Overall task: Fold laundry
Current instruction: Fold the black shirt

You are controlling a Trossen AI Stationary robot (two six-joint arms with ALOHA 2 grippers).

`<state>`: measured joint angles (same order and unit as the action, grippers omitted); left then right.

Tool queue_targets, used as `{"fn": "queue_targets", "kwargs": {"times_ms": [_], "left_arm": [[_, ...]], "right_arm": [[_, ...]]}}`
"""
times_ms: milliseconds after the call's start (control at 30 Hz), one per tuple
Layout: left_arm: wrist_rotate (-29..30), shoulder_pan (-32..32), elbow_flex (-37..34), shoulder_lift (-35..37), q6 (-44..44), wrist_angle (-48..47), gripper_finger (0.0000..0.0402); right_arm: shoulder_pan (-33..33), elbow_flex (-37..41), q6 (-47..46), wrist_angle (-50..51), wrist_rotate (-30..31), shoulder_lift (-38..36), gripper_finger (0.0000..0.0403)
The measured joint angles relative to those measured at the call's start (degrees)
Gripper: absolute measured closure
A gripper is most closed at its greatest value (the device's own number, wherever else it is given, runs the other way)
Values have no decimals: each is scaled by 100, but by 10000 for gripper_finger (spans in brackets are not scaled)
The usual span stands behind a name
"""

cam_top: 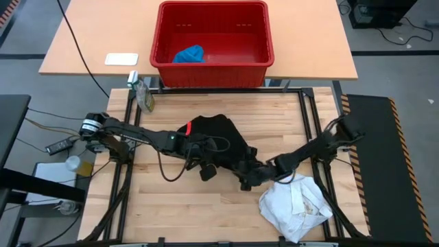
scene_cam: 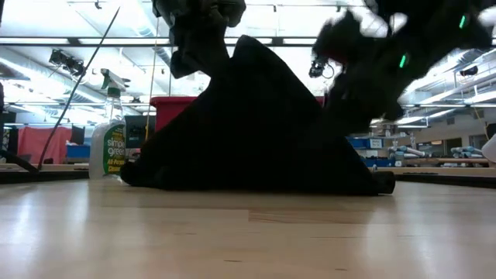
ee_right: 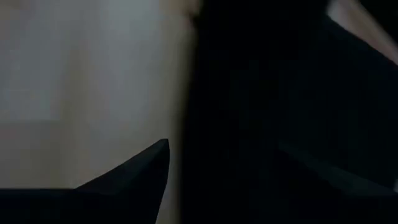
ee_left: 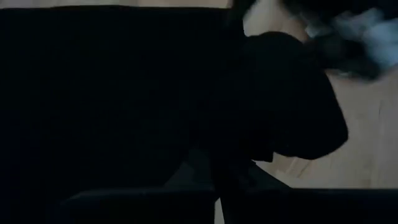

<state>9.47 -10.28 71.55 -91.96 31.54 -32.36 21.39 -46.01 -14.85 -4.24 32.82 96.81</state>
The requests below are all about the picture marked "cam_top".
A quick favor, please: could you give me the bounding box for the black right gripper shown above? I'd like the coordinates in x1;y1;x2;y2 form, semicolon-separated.
236;147;277;188

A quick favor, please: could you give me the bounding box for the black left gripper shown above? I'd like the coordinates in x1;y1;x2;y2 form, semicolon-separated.
181;132;224;169

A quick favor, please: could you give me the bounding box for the black garment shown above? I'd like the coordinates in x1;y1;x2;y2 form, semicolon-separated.
176;114;259;172

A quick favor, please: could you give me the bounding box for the white button shirt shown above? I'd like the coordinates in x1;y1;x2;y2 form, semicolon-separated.
259;173;334;244

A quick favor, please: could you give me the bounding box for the blue garment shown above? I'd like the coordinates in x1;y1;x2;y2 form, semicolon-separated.
172;44;206;64

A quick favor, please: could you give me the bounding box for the red plastic laundry basket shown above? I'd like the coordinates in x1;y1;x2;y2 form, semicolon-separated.
149;0;275;89

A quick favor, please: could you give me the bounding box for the white rectangular device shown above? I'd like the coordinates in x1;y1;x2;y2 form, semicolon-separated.
104;52;140;67

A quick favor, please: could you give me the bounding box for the black striped-edge floor mat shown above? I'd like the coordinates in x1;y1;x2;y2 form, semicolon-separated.
341;94;435;244

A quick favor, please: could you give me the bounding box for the clear plastic bottle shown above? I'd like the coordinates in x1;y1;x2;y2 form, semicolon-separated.
64;155;94;178

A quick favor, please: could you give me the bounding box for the black power adapter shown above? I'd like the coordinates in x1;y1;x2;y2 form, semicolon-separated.
45;136;75;156

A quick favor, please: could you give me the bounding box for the white board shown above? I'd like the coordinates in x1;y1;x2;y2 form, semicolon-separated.
25;162;77;207

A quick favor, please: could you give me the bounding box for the beige wooden table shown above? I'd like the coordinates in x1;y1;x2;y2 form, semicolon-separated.
38;0;359;82

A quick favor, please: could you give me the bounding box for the black desk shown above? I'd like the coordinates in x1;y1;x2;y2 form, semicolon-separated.
0;94;86;220

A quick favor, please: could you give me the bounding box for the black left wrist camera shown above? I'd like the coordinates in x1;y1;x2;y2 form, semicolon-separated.
199;163;217;182

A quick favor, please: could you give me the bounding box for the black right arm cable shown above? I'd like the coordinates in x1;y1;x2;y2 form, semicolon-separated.
274;169;298;185

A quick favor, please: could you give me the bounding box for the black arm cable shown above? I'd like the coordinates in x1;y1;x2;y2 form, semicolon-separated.
274;169;298;185
156;135;231;183

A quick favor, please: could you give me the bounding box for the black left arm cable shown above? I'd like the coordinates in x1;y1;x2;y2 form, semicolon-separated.
156;135;231;183

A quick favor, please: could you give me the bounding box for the white cable bundle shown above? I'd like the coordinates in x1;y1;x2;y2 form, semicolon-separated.
53;200;82;216

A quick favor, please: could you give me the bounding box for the long black cable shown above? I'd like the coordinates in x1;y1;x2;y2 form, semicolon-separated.
56;0;108;95

